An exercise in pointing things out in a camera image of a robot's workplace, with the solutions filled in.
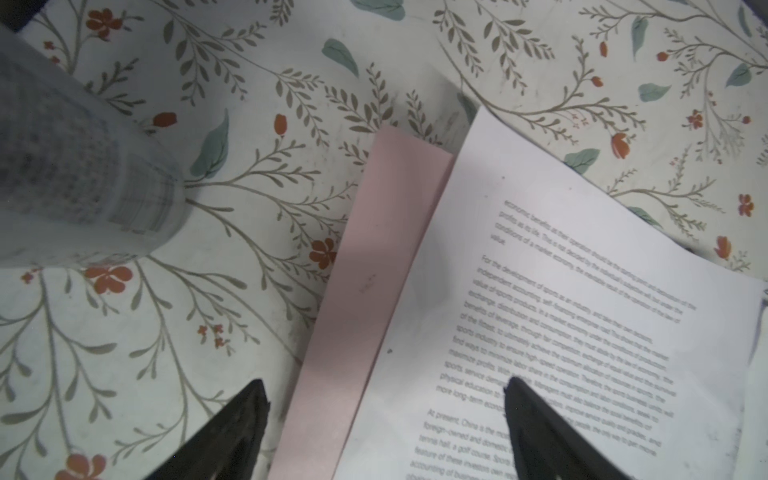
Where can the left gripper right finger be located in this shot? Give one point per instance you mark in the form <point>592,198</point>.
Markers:
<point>544,445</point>

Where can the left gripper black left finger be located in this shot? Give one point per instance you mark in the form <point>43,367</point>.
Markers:
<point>228,445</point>

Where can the floral table mat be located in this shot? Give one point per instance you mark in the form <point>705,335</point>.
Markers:
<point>272,108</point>

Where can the pink file folder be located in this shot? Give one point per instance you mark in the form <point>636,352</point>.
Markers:
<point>401,186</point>

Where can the silver metal can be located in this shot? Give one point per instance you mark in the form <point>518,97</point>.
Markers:
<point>81,185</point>

